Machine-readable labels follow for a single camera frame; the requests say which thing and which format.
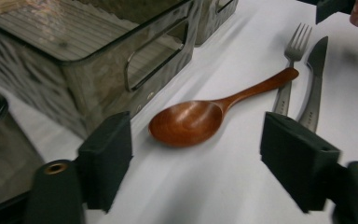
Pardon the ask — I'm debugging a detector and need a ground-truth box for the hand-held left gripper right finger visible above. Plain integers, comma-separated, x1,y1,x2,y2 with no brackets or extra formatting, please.
259,111,341,214

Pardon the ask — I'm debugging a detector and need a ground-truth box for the clear smoky plastic bin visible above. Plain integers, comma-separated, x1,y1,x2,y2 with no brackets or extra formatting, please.
195,0,240,47
0,82,46,223
0,0,197,141

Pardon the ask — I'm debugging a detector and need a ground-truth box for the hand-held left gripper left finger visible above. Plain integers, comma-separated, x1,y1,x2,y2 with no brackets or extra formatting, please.
76,111,134,214

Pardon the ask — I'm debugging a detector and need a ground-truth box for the brown wooden spoon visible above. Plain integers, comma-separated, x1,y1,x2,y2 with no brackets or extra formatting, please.
148,67,300,148

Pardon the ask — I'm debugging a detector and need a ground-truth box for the silver metal fork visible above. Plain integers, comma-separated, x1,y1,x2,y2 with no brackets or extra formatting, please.
271,22,313,117

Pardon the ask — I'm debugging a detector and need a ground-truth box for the silver metal knife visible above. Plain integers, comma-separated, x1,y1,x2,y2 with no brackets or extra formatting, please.
297,35,329,133

